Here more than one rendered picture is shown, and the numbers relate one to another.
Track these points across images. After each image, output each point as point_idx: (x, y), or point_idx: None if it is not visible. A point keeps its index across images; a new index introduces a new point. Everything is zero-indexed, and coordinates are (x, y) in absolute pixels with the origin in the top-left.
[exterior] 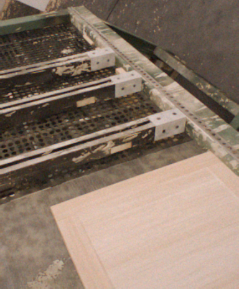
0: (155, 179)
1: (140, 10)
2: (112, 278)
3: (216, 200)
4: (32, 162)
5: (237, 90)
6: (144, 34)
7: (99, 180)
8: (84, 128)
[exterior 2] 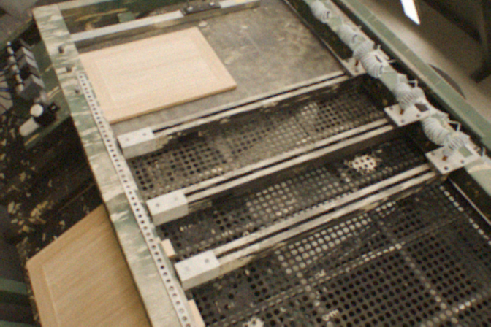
0: (159, 99)
1: None
2: (196, 51)
3: (121, 85)
4: (253, 96)
5: None
6: None
7: (202, 106)
8: (215, 157)
